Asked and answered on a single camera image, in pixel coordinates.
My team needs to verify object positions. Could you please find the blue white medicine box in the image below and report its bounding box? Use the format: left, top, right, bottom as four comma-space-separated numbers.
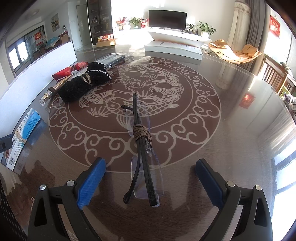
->
1, 108, 41, 171

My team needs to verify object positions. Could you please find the white cardboard storage box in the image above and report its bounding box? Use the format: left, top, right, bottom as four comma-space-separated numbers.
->
0, 41, 77, 137

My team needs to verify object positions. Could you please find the red foil packet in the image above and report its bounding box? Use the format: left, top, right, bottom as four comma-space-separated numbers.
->
52, 61, 88, 81

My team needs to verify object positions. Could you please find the black beaded fabric bundle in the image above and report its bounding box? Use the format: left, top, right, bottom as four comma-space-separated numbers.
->
86, 62, 111, 86

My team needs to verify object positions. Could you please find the clear plastic wrapped book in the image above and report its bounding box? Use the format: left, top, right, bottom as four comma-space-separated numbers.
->
95, 53, 125, 70

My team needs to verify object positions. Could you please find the wooden chair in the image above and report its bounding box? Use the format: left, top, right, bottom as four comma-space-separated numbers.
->
262, 55, 288, 93

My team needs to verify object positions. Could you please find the dark glass display cabinet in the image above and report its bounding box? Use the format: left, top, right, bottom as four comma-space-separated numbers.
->
86, 0, 113, 45

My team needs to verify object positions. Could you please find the red flower arrangement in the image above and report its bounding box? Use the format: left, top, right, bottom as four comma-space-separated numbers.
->
115, 17, 126, 30

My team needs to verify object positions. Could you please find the orange lounge chair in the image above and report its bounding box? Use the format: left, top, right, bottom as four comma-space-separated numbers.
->
209, 39, 261, 64

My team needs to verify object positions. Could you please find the white flat box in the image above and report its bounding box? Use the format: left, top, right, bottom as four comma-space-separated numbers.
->
144, 40, 203, 60

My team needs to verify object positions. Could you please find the white TV cabinet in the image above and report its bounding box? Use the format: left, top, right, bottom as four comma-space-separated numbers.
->
148, 29, 211, 48

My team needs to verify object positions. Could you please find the green potted plant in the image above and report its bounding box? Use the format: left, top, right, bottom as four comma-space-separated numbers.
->
197, 21, 217, 38

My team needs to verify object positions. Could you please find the black flat television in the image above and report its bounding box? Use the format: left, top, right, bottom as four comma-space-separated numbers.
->
148, 10, 187, 30

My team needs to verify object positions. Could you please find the grey curtain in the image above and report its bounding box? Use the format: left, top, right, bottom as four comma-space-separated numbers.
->
242, 0, 266, 75

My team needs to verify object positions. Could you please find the framed wall painting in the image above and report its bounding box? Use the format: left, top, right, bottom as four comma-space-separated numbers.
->
50, 13, 60, 32

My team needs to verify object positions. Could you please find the red wall hanging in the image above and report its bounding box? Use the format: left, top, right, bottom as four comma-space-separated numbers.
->
269, 15, 280, 37

